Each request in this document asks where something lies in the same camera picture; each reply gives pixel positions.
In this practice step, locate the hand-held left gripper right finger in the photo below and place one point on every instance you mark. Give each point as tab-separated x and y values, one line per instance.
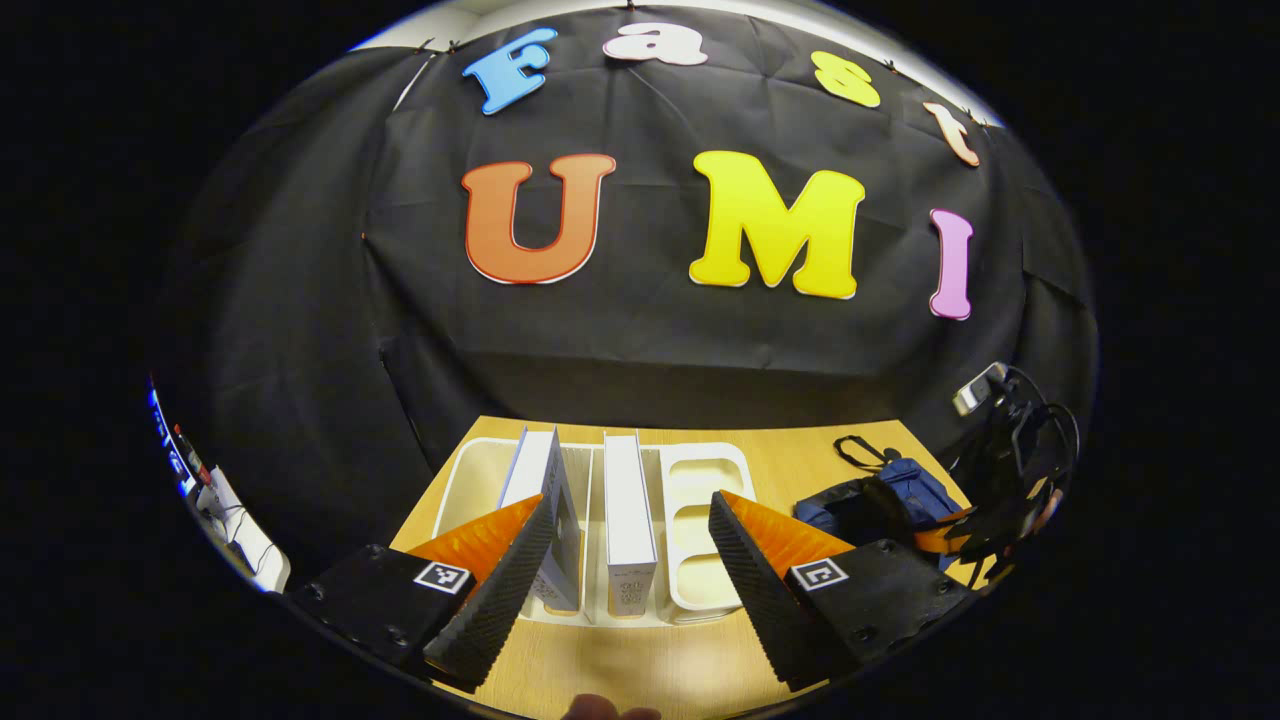
765	600

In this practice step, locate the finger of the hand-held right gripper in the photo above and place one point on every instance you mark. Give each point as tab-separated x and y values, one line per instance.
948	535

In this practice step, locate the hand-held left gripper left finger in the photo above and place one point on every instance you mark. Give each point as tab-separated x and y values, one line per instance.
500	600

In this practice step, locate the blue schoolbag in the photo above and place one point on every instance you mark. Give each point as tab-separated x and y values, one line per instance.
915	490

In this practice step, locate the illustrated cover book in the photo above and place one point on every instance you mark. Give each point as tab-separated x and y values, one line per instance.
565	530

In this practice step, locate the cream plastic bookshelf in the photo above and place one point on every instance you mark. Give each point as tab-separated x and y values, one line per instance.
700	480

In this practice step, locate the plain white book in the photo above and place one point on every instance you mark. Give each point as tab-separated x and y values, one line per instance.
628	520

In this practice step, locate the blue and white banner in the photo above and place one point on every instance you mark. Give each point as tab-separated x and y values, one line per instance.
165	440

